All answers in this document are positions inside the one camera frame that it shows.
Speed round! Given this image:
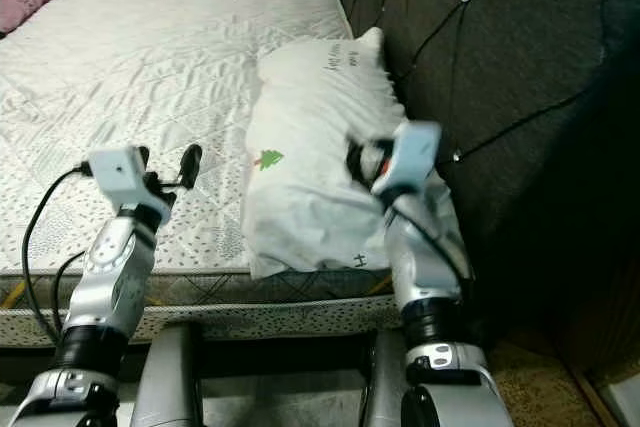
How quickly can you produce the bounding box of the white pillow with green tree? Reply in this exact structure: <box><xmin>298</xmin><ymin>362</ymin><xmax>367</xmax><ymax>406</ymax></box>
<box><xmin>240</xmin><ymin>27</ymin><xmax>471</xmax><ymax>281</ymax></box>

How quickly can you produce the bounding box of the white quilted mattress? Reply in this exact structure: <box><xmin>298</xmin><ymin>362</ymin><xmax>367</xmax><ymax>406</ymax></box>
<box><xmin>0</xmin><ymin>0</ymin><xmax>436</xmax><ymax>348</ymax></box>

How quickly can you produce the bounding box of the dark tufted headboard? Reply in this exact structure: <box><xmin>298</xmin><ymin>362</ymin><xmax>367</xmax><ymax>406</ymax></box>
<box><xmin>338</xmin><ymin>0</ymin><xmax>640</xmax><ymax>348</ymax></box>

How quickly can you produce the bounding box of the silver robot left leg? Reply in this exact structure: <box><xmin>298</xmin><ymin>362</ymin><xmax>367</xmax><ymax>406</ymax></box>
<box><xmin>130</xmin><ymin>322</ymin><xmax>201</xmax><ymax>427</ymax></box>

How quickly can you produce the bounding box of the brown floor rug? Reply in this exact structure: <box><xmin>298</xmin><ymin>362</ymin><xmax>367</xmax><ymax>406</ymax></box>
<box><xmin>490</xmin><ymin>332</ymin><xmax>626</xmax><ymax>427</ymax></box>

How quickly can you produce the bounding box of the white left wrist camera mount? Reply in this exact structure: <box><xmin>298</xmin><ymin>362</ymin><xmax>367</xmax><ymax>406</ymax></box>
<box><xmin>87</xmin><ymin>145</ymin><xmax>151</xmax><ymax>210</ymax></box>

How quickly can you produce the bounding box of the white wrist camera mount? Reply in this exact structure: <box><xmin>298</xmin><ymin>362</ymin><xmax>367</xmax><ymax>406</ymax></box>
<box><xmin>87</xmin><ymin>145</ymin><xmax>151</xmax><ymax>210</ymax></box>
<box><xmin>388</xmin><ymin>121</ymin><xmax>444</xmax><ymax>193</ymax></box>

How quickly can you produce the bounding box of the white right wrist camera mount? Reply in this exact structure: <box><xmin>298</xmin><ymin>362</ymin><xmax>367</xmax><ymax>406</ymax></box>
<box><xmin>388</xmin><ymin>121</ymin><xmax>444</xmax><ymax>193</ymax></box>

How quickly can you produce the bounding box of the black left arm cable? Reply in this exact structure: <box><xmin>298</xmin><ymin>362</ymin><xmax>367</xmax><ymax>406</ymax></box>
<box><xmin>22</xmin><ymin>162</ymin><xmax>96</xmax><ymax>343</ymax></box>

